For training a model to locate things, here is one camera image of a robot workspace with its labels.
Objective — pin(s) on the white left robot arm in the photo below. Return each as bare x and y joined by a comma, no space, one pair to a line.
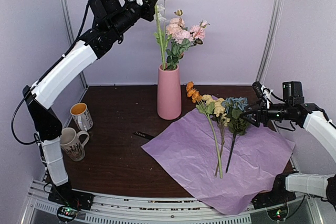
87,48

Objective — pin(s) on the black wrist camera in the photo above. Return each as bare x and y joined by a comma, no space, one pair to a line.
292,92
102,9

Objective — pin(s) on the purple tissue paper sheet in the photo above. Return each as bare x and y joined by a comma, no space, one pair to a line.
248,165

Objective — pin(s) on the orange flower stem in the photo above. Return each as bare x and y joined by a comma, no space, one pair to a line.
207,110

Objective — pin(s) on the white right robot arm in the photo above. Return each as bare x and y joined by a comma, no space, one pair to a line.
318,124

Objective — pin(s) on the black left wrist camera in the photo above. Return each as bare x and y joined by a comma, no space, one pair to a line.
102,9

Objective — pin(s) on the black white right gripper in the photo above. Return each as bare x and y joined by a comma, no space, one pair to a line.
261,113

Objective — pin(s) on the clear printed glass cup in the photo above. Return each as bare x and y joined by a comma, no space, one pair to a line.
73,143

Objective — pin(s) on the pink vase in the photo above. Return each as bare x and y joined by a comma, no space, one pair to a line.
169,101

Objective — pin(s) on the cream yellow flower stem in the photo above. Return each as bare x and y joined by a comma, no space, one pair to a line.
219,117

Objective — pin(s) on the blue hydrangea flower stem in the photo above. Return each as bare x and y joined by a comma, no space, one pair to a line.
234,107

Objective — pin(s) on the black ribbon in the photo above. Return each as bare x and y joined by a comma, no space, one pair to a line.
143,135

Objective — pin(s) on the aluminium left corner post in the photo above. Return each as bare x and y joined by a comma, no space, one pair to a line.
66,16

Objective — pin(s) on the aluminium corner post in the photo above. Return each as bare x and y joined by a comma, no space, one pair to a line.
270,40
66,16

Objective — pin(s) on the aluminium right corner post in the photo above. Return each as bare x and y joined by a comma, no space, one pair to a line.
270,40

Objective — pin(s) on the aluminium front rail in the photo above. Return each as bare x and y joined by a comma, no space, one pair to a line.
122,209

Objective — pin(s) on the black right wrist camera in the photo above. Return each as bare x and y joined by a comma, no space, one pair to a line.
292,92

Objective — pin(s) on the yellow-inside paper cup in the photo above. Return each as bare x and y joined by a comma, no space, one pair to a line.
81,116

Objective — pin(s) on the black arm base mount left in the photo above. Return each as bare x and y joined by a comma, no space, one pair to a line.
75,199

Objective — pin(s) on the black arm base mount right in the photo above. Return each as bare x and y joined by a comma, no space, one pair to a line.
277,195

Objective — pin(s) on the pink rose flower stem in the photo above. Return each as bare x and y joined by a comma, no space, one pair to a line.
182,38

